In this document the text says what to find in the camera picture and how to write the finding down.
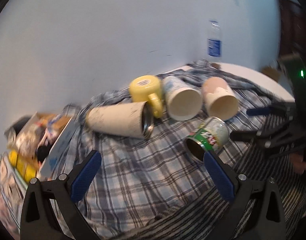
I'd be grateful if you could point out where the green printed tin can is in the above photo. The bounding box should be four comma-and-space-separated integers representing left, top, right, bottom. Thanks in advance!
184, 116, 229, 163

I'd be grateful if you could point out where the blue patterned white cup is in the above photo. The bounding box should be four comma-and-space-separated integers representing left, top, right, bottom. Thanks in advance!
162, 76, 203, 121

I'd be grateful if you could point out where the right hand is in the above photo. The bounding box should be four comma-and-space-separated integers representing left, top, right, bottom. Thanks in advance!
289, 153, 306, 175

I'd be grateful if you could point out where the pink and white mug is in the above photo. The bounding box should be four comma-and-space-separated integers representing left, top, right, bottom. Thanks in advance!
202, 77, 239, 121

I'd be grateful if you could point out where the yellow packet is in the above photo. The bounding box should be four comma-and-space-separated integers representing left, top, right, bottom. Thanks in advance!
8, 150, 37, 183

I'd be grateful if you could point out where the striped grey cloth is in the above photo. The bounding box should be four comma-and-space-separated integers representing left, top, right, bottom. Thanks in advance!
113, 119, 306, 240

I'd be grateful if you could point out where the white cardboard box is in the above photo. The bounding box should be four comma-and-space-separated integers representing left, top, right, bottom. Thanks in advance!
4, 112, 76, 180

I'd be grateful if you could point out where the blue plaid shirt cloth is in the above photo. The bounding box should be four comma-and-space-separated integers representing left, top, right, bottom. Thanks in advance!
60, 59, 296, 240

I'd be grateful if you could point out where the clear plastic water bottle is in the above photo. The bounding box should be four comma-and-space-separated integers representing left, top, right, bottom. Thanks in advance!
207, 20, 222, 62

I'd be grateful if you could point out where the yellow plastic mug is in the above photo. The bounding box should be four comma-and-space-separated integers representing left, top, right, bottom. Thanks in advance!
129, 75, 163, 118

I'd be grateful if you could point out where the beige steel tumbler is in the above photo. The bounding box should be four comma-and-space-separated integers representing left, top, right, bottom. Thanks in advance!
85, 101, 154, 139

